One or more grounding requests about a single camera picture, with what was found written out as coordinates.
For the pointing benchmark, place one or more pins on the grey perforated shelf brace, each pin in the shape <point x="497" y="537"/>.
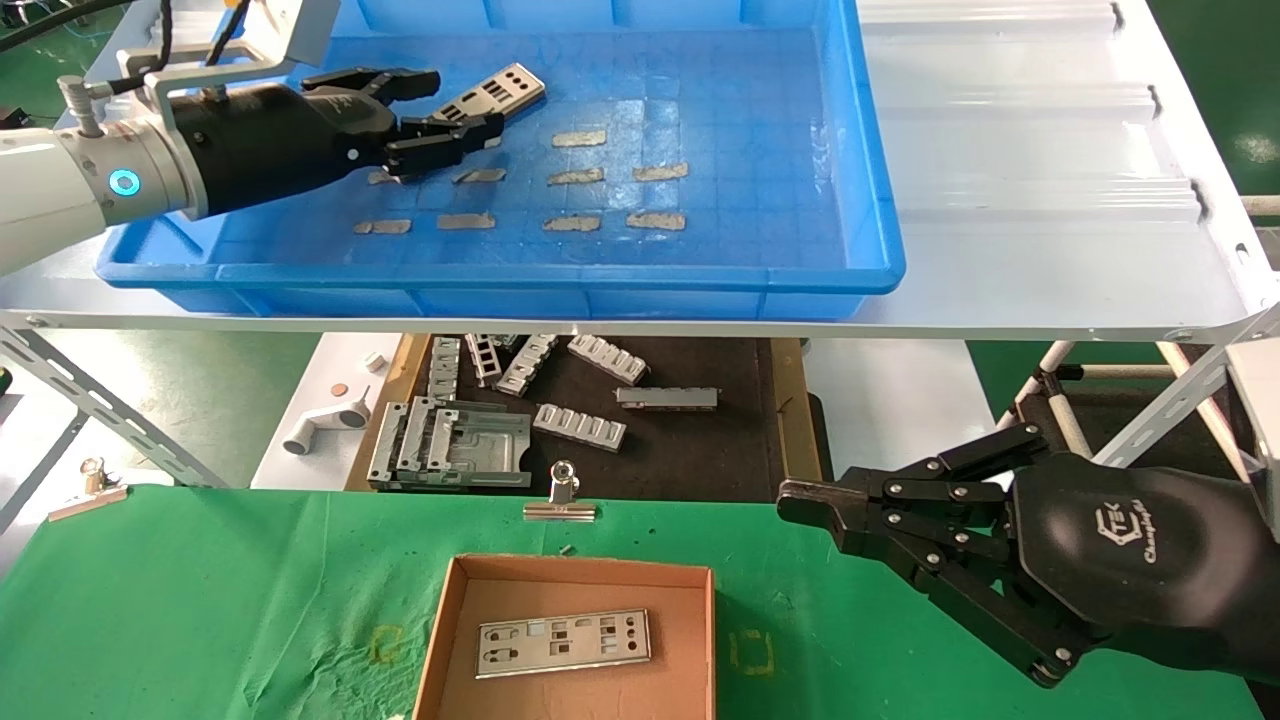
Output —
<point x="100" y="405"/>
<point x="1180" y="390"/>

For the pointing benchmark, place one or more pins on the large grey metal plate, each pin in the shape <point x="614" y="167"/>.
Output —
<point x="485" y="445"/>

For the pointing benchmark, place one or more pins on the silver binder clip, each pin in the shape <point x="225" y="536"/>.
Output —
<point x="560" y="511"/>
<point x="90" y="500"/>

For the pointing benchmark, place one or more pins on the long grey metal bar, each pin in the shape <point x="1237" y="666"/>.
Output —
<point x="667" y="398"/>

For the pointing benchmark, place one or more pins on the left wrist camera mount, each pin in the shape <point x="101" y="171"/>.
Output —
<point x="290" y="30"/>

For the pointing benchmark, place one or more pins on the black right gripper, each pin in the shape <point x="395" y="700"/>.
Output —
<point x="1130" y="550"/>

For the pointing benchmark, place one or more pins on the blue plastic tray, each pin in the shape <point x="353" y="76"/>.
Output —
<point x="760" y="130"/>

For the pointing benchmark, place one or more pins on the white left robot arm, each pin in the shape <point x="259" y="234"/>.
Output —
<point x="60" y="180"/>

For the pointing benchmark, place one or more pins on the white pipe fitting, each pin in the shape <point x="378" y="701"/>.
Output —
<point x="345" y="415"/>

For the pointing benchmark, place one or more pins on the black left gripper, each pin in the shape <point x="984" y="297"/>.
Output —
<point x="270" y="140"/>

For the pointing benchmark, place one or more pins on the ribbed grey metal part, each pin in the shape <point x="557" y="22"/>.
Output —
<point x="579" y="427"/>
<point x="608" y="358"/>

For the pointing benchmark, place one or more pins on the white horizontal pipe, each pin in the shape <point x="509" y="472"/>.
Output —
<point x="1262" y="205"/>

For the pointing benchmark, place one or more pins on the small white cylinder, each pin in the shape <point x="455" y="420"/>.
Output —
<point x="375" y="362"/>

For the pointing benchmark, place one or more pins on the brown cardboard box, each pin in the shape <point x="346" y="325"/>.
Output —
<point x="590" y="590"/>

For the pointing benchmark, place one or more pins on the white ribbed shelf board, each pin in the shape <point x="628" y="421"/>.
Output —
<point x="1000" y="200"/>

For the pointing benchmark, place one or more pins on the white lean pipe frame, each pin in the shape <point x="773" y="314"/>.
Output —
<point x="1062" y="415"/>

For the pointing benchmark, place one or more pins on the small grey metal bracket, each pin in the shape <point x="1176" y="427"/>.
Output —
<point x="418" y="440"/>
<point x="385" y="445"/>

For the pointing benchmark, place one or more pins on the slotted grey metal bracket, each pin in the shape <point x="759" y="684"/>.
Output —
<point x="445" y="368"/>
<point x="527" y="364"/>
<point x="485" y="358"/>

